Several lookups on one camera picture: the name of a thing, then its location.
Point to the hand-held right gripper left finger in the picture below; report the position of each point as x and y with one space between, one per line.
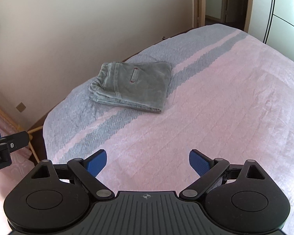
96 164

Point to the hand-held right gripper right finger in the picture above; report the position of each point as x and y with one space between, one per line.
199 162

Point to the grey velvet pants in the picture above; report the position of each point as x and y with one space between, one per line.
137 88

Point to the pink curtain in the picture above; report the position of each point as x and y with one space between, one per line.
17 166

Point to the pink grey striped bedspread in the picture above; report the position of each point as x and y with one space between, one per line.
210 102

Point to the white wardrobe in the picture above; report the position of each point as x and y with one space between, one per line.
284 9

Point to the beige wall socket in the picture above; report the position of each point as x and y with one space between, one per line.
20 107

